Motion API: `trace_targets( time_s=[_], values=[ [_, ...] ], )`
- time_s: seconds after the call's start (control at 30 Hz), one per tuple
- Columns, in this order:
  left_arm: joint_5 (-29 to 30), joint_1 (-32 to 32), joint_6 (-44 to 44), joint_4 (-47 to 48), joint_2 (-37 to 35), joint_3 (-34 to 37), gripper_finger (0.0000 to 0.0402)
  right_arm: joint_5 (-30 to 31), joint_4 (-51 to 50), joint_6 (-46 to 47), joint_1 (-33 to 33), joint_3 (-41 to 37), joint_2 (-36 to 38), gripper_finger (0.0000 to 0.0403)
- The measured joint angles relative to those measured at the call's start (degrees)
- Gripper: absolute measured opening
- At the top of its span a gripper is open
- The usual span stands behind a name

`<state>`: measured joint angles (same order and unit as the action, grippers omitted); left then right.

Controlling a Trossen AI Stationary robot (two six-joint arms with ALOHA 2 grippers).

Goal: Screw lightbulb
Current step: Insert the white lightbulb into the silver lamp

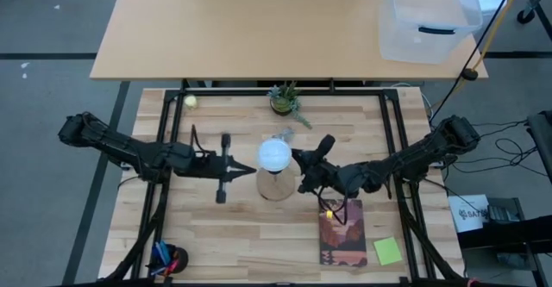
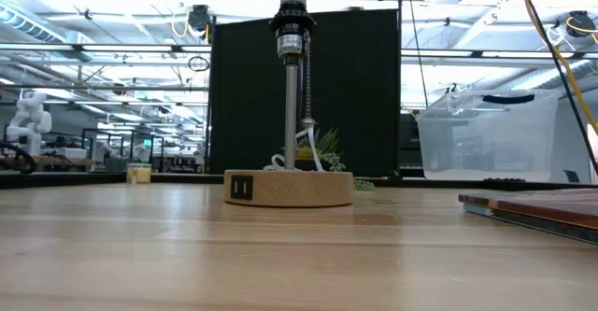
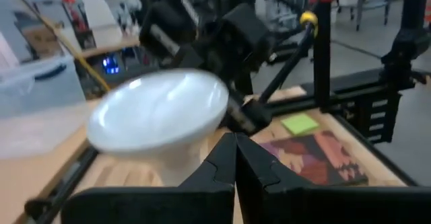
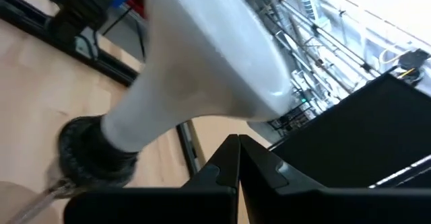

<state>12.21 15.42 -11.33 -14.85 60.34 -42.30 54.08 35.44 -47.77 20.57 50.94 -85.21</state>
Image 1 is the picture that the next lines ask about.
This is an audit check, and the clear plastic storage bin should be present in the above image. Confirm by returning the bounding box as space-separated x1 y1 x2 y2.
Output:
378 0 484 66

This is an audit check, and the white printed paper sign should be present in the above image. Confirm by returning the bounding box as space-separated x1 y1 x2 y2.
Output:
448 194 491 234

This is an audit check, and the yellow cable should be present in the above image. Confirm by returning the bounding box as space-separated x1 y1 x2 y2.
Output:
473 0 526 71

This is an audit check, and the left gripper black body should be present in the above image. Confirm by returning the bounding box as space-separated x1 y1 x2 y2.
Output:
194 133 234 205

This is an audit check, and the landscape illustrated book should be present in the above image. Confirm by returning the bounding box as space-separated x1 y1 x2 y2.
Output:
317 198 368 267

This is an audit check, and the black mesh pen cup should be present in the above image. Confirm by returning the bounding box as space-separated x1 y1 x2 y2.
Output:
148 243 190 276

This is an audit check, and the wooden base lamp black socket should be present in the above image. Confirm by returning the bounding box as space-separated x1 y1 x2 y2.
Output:
256 168 297 203

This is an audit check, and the small potted succulent plant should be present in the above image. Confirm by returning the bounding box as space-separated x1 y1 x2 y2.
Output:
266 81 314 129

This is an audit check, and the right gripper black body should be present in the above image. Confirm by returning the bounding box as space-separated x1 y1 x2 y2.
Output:
296 134 346 195

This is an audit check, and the black electronics box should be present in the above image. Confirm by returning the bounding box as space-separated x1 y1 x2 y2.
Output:
486 197 525 224

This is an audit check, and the white flood lightbulb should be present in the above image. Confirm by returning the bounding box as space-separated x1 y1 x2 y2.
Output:
257 137 293 173

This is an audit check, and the black floor cable bundle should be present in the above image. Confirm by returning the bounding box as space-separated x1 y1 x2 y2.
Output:
448 118 540 178

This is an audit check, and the green sticky note pad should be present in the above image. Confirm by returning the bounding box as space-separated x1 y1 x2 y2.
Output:
373 236 403 266

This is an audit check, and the black aluminium table frame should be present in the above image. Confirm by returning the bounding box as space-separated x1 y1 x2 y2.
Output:
103 86 467 286

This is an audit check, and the long black cable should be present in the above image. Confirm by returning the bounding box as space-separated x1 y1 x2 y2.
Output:
429 0 521 124

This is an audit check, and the black caster stand leg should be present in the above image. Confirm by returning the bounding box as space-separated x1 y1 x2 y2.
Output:
516 0 552 25

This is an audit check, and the beige wooden desk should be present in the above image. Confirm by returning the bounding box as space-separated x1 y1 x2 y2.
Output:
89 0 489 82

